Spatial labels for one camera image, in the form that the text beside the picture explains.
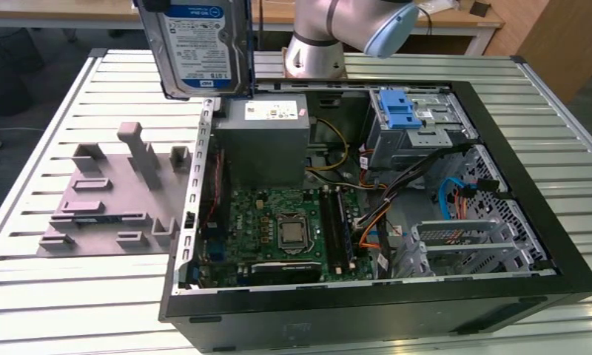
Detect hard disk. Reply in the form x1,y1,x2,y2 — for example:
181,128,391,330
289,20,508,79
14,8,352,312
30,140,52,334
137,0,256,101

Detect silver disk bay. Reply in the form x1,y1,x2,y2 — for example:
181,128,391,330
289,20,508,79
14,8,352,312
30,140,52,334
408,220,548,279

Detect grey power supply unit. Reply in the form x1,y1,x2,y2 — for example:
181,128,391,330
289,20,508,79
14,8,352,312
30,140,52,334
214,94,310,189

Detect grey parts rack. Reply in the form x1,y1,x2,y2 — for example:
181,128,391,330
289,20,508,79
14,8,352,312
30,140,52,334
36,121,194,259

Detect blue plastic drive latch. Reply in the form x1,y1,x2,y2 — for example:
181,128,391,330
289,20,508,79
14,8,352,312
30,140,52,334
379,90,419,130

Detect green motherboard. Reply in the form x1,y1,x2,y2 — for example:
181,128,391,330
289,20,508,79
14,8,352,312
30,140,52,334
196,186,377,288

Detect wooden desk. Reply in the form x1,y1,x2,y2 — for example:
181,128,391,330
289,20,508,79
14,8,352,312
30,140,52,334
0,0,505,51

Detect grey optical drive cage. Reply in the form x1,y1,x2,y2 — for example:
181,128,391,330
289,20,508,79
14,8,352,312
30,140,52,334
367,88,479,172

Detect silver CPU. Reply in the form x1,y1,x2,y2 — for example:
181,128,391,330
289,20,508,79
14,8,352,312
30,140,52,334
278,221,309,243

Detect black graphics card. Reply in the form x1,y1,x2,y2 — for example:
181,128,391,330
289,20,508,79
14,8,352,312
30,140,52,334
248,260,322,286

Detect wooden cabinet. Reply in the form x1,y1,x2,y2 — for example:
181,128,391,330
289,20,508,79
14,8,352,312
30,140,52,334
484,0,592,101

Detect black power connector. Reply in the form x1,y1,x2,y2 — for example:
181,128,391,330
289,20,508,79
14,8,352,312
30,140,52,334
476,177,512,199

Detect black open PC case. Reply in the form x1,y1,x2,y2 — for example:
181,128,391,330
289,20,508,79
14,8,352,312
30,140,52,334
157,76,592,352

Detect red wire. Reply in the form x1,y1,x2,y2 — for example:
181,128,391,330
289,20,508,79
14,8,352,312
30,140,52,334
204,149,226,227

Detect yellow wire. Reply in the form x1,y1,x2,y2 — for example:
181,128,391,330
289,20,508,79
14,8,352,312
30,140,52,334
306,117,351,172

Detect black desk cable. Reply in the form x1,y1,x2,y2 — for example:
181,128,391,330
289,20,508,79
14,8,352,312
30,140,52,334
419,7,435,36

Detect grey black wire bundle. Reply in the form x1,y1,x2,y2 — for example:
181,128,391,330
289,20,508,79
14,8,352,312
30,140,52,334
305,168,379,190

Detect CPU socket with metal frame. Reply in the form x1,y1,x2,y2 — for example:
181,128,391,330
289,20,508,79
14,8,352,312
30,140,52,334
272,213,317,257

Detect black cable bundle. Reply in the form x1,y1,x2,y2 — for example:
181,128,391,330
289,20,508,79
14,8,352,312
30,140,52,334
373,143,476,225

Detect orange SATA wire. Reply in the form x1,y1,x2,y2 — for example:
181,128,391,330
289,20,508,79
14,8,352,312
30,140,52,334
359,217,392,249

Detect blue SATA wire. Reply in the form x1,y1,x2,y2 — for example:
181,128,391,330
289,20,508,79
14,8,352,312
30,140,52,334
437,176,476,223

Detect red orange power wires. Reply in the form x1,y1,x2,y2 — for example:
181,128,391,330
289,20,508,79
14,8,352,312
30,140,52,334
452,186,472,223

